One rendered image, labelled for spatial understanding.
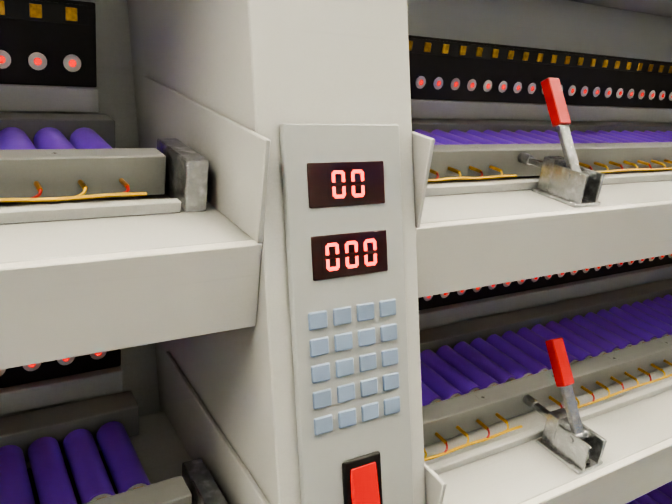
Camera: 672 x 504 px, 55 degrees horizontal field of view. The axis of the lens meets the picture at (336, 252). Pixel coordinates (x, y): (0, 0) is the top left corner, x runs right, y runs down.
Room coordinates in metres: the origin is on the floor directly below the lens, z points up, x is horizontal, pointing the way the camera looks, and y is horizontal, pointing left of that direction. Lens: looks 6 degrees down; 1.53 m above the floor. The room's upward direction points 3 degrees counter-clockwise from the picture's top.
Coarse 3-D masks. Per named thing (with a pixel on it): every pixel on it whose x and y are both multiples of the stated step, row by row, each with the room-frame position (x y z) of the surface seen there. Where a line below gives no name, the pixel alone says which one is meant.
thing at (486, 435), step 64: (448, 320) 0.60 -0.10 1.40; (512, 320) 0.62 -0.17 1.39; (576, 320) 0.65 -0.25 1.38; (640, 320) 0.66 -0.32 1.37; (448, 384) 0.50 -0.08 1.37; (512, 384) 0.50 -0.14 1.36; (576, 384) 0.53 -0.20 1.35; (640, 384) 0.55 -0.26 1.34; (448, 448) 0.45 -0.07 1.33; (512, 448) 0.46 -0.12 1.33; (576, 448) 0.44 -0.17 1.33; (640, 448) 0.48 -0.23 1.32
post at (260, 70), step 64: (128, 0) 0.47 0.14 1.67; (192, 0) 0.37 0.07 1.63; (256, 0) 0.31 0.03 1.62; (320, 0) 0.33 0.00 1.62; (384, 0) 0.35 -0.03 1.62; (192, 64) 0.37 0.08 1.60; (256, 64) 0.31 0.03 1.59; (320, 64) 0.33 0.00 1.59; (384, 64) 0.35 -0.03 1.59; (256, 128) 0.31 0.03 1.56; (256, 320) 0.32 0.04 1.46; (192, 384) 0.41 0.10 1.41; (256, 384) 0.32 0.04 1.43; (256, 448) 0.33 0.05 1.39
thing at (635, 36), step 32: (96, 0) 0.46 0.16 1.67; (416, 0) 0.62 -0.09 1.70; (448, 0) 0.64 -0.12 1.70; (480, 0) 0.66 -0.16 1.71; (512, 0) 0.68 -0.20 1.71; (544, 0) 0.71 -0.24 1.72; (96, 32) 0.46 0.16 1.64; (128, 32) 0.48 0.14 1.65; (416, 32) 0.62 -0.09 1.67; (448, 32) 0.64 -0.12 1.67; (480, 32) 0.66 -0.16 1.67; (512, 32) 0.68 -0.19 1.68; (544, 32) 0.71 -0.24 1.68; (576, 32) 0.74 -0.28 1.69; (608, 32) 0.77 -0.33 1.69; (640, 32) 0.80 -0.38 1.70; (96, 64) 0.46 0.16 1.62; (128, 64) 0.47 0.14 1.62; (128, 96) 0.47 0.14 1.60; (128, 128) 0.47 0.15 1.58; (128, 352) 0.47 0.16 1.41; (128, 384) 0.46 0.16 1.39; (0, 416) 0.42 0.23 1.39
